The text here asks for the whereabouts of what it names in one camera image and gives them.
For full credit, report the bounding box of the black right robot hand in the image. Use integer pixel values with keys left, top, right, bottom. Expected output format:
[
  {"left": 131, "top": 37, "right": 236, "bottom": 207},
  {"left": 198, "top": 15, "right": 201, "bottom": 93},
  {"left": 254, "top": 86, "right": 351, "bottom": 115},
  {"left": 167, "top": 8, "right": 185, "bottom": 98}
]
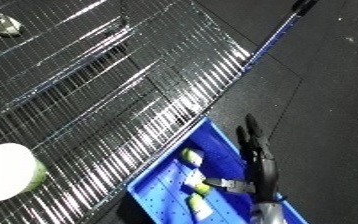
[{"left": 202, "top": 114, "right": 283, "bottom": 203}]

